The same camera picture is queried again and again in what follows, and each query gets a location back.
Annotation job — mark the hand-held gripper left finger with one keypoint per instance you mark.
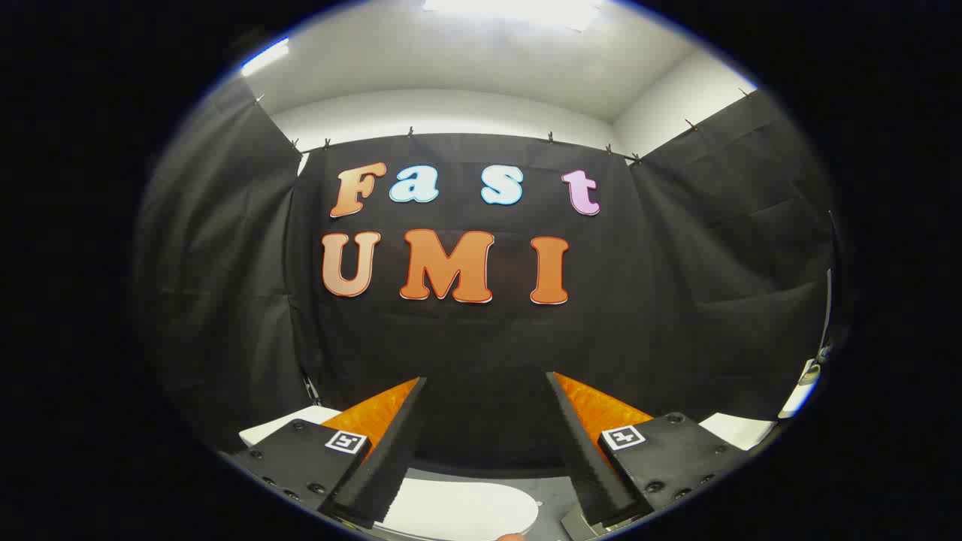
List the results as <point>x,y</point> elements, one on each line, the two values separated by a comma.
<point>391,451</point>

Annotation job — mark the ceiling light panel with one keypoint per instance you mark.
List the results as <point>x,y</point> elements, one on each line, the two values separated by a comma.
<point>518,10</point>

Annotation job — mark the white panelled cabinet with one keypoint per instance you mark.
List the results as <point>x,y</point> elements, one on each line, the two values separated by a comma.
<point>736,430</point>

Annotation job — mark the black backdrop cloth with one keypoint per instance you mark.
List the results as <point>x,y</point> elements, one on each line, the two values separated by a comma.
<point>481,346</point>

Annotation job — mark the white toilet tank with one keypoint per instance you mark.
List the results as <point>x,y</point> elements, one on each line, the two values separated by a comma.
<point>289,422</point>

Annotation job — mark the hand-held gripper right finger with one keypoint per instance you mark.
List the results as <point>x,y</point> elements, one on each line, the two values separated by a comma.
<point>582,451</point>

